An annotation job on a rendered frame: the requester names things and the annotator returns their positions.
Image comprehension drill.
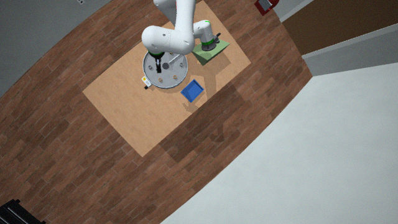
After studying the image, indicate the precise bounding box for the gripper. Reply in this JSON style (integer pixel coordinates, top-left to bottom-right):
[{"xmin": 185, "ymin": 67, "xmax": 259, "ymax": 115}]
[{"xmin": 155, "ymin": 58, "xmax": 162, "ymax": 73}]

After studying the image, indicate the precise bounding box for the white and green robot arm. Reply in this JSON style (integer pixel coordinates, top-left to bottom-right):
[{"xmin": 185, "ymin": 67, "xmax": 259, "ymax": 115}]
[{"xmin": 142, "ymin": 0, "xmax": 221, "ymax": 58}]

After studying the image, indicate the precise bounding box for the blue plastic crate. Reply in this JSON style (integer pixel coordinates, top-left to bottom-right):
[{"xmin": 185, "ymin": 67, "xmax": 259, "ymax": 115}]
[{"xmin": 181, "ymin": 80, "xmax": 203, "ymax": 102}]

